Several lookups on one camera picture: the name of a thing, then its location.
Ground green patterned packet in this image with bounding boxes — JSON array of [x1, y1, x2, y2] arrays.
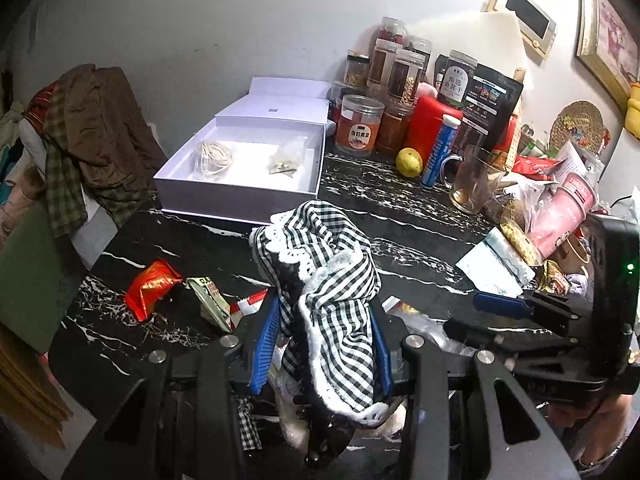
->
[[186, 276, 234, 334]]

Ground red gold snack packet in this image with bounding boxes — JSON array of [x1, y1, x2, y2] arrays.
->
[[125, 260, 183, 323]]

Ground red white sachet strip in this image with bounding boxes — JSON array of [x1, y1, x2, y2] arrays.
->
[[230, 289, 268, 316]]

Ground black white checkered cloth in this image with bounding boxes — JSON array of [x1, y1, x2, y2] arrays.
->
[[250, 200, 401, 455]]

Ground bag of cream rope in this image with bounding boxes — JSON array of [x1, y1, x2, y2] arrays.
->
[[194, 141, 233, 178]]

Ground clear zip bag with snacks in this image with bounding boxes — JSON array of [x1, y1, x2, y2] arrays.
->
[[269, 136, 308, 177]]

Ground white tissue packet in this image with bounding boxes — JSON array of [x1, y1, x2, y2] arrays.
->
[[456, 228, 535, 298]]

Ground pink plastic bag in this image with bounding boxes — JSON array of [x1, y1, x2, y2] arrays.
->
[[527, 172, 597, 260]]

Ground glass mug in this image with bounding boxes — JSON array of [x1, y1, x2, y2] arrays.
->
[[439, 145, 506, 214]]

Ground wooden folding boards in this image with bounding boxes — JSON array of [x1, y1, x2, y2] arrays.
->
[[0, 325, 72, 450]]

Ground woven straw plate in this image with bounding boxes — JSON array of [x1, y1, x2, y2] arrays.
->
[[548, 100, 611, 155]]

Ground yellow lemon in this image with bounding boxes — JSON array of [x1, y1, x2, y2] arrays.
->
[[396, 148, 423, 179]]

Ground blue effervescent tablet tube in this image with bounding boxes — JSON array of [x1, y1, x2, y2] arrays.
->
[[420, 114, 461, 188]]

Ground green sofa cushion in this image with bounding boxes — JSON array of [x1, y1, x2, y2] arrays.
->
[[1, 203, 87, 353]]

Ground black stand-up pouch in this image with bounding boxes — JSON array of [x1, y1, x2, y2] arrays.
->
[[462, 64, 524, 151]]

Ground red canister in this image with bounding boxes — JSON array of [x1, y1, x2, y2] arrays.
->
[[404, 96, 463, 164]]

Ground dark jar white label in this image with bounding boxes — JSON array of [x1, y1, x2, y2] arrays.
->
[[437, 50, 477, 110]]

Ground green plaid cloth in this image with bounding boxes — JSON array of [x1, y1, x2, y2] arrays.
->
[[43, 80, 88, 237]]

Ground clear jar orange label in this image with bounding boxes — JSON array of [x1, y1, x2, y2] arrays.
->
[[335, 94, 385, 157]]

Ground tall jar grain contents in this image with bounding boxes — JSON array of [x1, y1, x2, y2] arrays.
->
[[387, 49, 425, 106]]

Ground small framed chalkboard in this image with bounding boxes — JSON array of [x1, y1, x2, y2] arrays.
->
[[483, 0, 556, 60]]

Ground gold framed picture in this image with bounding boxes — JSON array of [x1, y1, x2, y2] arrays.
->
[[575, 0, 639, 114]]

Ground white open gift box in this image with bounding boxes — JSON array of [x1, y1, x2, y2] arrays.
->
[[154, 77, 331, 224]]

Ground tall jar brown contents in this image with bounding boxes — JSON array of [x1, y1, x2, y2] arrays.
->
[[367, 39, 402, 96]]

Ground small jar pink lid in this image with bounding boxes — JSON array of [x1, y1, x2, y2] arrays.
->
[[343, 51, 370, 87]]

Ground pile of clothes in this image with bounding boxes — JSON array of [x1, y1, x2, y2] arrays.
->
[[1, 101, 47, 246]]

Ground tall jar red contents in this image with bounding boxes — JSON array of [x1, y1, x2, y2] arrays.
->
[[376, 16, 407, 44]]

